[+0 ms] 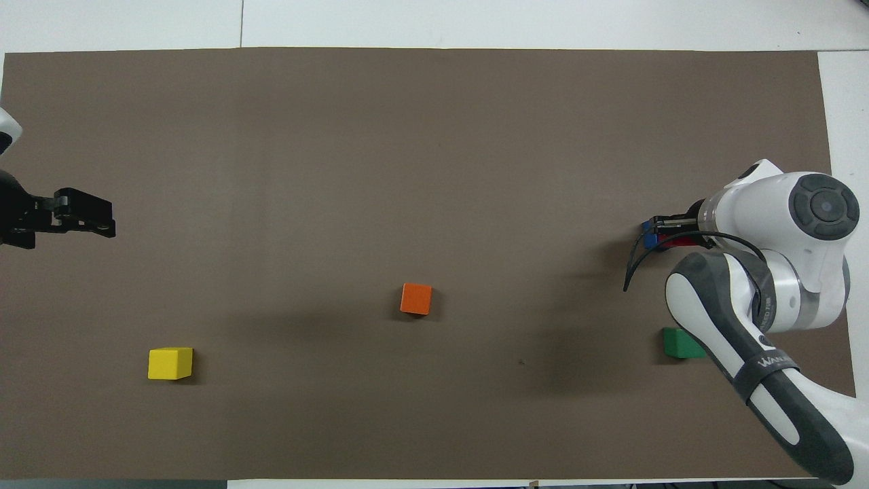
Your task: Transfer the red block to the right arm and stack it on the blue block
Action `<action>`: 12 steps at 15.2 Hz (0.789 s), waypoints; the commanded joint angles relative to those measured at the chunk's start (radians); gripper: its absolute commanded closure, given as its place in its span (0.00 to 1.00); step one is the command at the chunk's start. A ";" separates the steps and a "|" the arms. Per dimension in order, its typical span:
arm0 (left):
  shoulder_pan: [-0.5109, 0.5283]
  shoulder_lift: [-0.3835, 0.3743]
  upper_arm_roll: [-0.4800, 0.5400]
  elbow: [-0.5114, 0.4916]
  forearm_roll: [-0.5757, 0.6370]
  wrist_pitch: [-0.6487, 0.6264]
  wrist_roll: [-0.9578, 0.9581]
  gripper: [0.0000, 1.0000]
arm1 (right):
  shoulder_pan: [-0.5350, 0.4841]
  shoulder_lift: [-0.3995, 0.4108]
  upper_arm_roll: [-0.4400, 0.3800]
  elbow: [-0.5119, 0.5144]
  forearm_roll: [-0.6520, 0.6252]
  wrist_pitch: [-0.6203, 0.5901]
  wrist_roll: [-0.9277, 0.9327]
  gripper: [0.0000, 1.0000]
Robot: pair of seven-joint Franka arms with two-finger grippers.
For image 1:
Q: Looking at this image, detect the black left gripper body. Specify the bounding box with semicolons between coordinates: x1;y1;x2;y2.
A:
0;168;36;249

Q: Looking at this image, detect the yellow cube block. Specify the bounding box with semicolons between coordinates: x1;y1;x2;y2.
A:
147;346;195;381

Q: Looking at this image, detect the green cube block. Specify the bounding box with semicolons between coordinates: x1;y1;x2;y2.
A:
663;327;707;359

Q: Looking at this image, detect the brown table mat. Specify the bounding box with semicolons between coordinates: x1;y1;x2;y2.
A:
0;48;857;480

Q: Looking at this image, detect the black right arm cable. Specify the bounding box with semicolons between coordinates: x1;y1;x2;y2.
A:
623;231;775;320

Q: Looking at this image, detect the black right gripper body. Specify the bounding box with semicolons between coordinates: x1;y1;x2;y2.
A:
684;199;707;236

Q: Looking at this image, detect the orange cube block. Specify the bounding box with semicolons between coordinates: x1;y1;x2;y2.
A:
400;283;433;316

